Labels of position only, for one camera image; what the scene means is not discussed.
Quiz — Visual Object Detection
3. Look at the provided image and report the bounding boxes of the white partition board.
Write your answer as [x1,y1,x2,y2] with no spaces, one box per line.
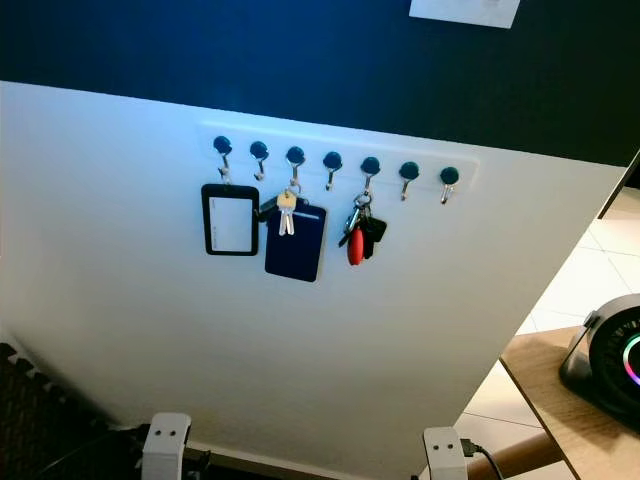
[0,80,631,480]

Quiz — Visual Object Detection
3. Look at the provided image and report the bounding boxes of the teal knob metal hook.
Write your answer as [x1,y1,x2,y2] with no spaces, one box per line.
[322,150,344,191]
[250,140,270,182]
[213,135,233,186]
[438,166,461,206]
[286,145,306,189]
[360,155,382,196]
[397,161,420,202]

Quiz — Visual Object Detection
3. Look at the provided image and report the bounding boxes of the gold and silver key pair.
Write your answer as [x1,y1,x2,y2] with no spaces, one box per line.
[260,188,301,238]

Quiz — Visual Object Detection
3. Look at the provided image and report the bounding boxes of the navy card holder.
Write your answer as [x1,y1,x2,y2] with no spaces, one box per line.
[264,198,328,283]

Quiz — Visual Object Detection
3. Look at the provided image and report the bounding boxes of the round wooden table leg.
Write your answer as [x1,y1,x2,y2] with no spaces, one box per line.
[490,432,566,480]

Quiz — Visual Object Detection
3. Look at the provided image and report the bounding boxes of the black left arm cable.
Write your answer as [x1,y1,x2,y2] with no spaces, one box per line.
[50,425,151,480]

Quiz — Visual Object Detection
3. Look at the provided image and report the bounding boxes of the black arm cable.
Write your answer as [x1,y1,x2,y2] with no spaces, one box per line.
[50,425,151,480]
[460,440,506,480]

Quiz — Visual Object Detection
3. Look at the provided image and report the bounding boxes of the black frame badge holder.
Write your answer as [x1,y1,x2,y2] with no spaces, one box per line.
[201,183,260,257]

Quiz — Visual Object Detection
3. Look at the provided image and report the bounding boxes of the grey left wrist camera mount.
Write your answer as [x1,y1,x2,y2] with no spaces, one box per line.
[141,411,193,480]

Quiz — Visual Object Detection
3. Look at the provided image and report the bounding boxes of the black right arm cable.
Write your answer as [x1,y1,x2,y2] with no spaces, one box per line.
[460,440,506,480]

